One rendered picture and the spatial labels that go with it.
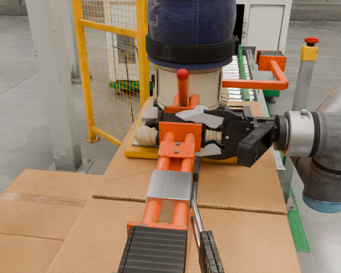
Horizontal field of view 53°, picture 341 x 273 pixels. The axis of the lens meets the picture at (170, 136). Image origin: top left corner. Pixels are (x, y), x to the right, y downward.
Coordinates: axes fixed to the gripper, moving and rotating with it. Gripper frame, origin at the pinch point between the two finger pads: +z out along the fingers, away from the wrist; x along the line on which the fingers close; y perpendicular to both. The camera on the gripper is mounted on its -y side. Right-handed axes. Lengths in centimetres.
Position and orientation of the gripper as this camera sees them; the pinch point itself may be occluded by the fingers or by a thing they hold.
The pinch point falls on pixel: (181, 133)
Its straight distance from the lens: 67.0
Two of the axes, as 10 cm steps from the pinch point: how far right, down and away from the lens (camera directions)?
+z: -9.9, -0.4, 0.9
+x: 0.0, -8.9, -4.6
